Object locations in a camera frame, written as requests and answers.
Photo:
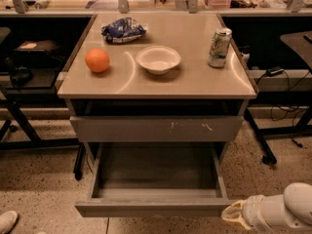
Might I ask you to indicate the blue chip bag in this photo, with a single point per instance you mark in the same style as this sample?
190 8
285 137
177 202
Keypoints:
122 31

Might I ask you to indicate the white shoe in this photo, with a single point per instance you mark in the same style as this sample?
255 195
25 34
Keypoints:
8 221

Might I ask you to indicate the black desk frame right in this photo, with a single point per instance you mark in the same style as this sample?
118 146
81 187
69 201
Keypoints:
301 43

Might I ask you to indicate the orange fruit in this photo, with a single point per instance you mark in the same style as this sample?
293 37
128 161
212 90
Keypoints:
97 60

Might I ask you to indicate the green white soda can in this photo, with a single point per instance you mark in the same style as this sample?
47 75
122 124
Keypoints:
219 47

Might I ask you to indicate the white bowl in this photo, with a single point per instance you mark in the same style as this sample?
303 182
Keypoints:
158 60

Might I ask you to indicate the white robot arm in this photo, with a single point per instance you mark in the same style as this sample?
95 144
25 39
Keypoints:
290 210

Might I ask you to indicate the black box on shelf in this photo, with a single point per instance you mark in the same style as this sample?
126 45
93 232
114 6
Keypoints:
36 52

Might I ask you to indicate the grey drawer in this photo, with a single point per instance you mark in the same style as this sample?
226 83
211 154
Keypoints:
149 129
155 179

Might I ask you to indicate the black desk frame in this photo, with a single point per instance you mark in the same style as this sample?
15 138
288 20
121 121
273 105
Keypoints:
301 43
34 141

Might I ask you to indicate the black desk frame left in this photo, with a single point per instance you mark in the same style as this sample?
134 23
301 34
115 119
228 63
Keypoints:
34 141

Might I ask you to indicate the grey drawer cabinet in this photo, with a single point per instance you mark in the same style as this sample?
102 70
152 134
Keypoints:
192 89

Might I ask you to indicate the cream foam padded gripper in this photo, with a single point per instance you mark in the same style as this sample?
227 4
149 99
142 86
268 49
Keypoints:
253 211

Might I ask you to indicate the black power adapter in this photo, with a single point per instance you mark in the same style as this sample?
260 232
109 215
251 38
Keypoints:
274 71

